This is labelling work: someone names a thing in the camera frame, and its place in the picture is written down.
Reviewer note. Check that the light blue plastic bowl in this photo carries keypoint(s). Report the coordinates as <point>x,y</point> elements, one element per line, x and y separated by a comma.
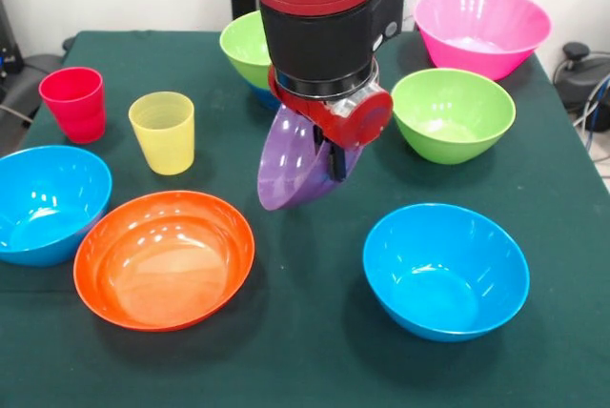
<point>47,203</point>
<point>445,274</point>

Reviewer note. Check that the orange plastic bowl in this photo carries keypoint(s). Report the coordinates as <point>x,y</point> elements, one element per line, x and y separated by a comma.
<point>164,265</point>

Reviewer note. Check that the black equipment case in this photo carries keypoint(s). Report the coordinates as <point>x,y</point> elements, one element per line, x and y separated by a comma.
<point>9,46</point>

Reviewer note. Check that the large magenta plastic bowl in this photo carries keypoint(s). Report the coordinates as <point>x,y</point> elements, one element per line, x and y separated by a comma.
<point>481,26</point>

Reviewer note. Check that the purple plastic bowl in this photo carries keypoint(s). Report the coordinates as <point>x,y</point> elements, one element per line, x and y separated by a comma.
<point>286,165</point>

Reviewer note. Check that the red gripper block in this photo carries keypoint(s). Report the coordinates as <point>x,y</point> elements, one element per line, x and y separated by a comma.
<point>357,122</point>

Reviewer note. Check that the green plastic bowl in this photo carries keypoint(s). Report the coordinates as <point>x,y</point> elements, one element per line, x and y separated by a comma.
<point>245,46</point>
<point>453,115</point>

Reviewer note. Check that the yellow plastic cup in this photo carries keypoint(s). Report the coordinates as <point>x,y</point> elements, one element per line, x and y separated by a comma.
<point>162,134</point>

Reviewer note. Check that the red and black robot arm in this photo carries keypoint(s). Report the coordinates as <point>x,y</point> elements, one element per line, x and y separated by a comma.
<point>319,31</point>

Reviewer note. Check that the red plastic cup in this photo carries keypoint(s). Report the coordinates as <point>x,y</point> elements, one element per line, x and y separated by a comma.
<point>74,105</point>

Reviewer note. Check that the dark green tablecloth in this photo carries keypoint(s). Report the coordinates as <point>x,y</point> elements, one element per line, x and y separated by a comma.
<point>310,370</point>

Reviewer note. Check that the small dark blue bowl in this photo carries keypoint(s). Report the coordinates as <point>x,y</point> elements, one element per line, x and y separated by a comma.
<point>264,97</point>

